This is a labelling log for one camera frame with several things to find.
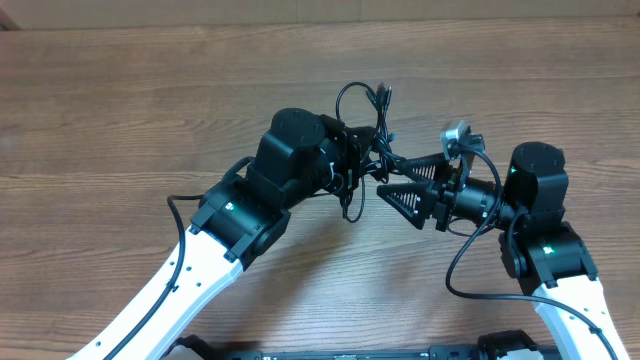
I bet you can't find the camera cable black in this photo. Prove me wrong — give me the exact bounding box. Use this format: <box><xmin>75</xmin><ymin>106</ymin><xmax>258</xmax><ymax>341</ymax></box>
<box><xmin>102</xmin><ymin>194</ymin><xmax>204</xmax><ymax>360</ymax></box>
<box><xmin>444</xmin><ymin>137</ymin><xmax>621</xmax><ymax>360</ymax></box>

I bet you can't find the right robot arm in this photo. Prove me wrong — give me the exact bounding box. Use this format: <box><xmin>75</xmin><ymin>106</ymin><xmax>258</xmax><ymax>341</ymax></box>
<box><xmin>377</xmin><ymin>140</ymin><xmax>628</xmax><ymax>359</ymax></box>

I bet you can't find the thick black USB cable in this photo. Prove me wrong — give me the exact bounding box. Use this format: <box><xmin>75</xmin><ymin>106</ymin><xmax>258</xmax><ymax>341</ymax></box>
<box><xmin>334</xmin><ymin>81</ymin><xmax>416</xmax><ymax>184</ymax></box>

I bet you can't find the right camera cable black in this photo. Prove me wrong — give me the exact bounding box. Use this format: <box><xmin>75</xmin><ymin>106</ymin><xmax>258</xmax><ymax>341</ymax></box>
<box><xmin>444</xmin><ymin>137</ymin><xmax>621</xmax><ymax>360</ymax></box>

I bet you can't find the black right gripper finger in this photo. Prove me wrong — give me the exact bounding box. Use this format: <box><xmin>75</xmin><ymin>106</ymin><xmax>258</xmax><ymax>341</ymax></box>
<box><xmin>396</xmin><ymin>153</ymin><xmax>449</xmax><ymax>182</ymax></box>
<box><xmin>376</xmin><ymin>181</ymin><xmax>436</xmax><ymax>230</ymax></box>

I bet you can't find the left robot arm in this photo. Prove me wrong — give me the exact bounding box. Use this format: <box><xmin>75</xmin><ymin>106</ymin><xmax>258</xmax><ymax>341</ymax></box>
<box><xmin>74</xmin><ymin>108</ymin><xmax>385</xmax><ymax>359</ymax></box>

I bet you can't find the left camera cable black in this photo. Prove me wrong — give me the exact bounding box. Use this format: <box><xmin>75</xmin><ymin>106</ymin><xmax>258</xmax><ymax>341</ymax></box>
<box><xmin>102</xmin><ymin>194</ymin><xmax>204</xmax><ymax>360</ymax></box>

